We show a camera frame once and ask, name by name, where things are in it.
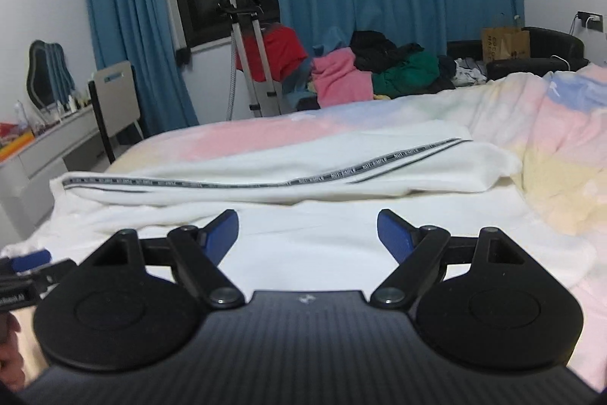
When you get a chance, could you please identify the white sweatpants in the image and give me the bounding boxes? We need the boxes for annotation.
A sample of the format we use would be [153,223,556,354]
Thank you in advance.
[2,120,597,292]

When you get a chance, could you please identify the person's left hand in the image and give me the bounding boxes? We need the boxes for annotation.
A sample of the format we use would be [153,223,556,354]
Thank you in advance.
[0,314,26,392]

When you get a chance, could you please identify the white desk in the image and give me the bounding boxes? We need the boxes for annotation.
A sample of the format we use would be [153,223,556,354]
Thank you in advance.
[1,106,99,229]

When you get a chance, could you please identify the black mirror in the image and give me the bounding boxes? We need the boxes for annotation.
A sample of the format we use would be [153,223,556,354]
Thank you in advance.
[26,40,76,110]

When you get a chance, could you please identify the beige chair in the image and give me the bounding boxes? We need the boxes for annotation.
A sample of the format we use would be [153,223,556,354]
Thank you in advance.
[88,61,144,164]

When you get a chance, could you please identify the pastel bed duvet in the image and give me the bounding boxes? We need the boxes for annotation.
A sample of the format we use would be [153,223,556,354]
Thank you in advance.
[109,65,606,389]

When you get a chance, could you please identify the patterned white garment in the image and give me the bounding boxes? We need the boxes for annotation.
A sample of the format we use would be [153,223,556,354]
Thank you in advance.
[452,58,487,87]

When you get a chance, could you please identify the brown paper bag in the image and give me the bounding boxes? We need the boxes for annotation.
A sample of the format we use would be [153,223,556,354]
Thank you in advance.
[481,14,531,63]

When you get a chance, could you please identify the black sofa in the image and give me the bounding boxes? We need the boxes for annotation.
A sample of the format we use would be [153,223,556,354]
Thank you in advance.
[447,27,590,80]

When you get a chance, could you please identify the pink garment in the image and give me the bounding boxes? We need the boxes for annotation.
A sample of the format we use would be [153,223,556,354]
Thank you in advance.
[312,47,373,108]

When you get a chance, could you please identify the black garment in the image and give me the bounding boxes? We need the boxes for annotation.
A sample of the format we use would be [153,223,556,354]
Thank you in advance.
[350,31,424,73]

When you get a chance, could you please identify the left blue curtain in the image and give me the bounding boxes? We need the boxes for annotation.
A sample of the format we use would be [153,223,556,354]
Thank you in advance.
[86,0,198,135]

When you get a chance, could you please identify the red garment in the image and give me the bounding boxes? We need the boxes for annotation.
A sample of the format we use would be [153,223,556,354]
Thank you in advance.
[244,24,308,82]

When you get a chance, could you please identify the garment steamer stand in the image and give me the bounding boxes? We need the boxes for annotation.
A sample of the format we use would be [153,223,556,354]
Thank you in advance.
[217,0,283,120]

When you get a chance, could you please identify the wall socket with charger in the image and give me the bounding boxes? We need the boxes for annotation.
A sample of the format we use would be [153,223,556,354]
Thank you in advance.
[575,11,604,33]

